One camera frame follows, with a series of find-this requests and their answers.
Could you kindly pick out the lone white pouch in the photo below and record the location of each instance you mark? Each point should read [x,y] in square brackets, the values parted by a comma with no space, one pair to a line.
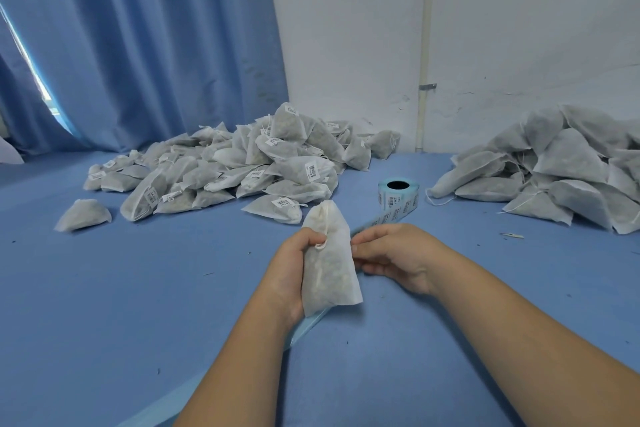
[82,215]

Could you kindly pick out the person's left forearm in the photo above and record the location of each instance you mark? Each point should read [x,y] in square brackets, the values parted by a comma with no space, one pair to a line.
[240,372]

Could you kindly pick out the person's right hand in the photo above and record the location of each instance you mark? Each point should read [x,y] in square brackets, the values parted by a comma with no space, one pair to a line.
[400,257]

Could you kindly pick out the person's left hand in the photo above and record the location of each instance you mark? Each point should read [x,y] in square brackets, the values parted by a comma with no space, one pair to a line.
[285,277]

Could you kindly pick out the grey pipe clamp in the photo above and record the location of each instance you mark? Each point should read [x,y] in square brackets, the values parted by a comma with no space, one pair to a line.
[428,86]

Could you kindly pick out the blue curtain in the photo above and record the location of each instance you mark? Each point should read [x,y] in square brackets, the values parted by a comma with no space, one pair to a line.
[150,31]

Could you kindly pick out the person's right forearm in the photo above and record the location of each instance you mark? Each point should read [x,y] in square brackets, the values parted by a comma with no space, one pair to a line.
[540,342]

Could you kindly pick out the white wall pipe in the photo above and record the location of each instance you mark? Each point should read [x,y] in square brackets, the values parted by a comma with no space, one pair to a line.
[426,31]

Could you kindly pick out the pile of unlabelled herb bags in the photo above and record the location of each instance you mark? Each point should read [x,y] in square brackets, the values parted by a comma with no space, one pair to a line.
[560,171]

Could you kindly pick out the pile of labelled herb bags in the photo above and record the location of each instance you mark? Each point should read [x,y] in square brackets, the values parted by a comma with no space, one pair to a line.
[250,166]

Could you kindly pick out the blue label roll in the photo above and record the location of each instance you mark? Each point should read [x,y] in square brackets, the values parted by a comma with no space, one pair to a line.
[398,199]

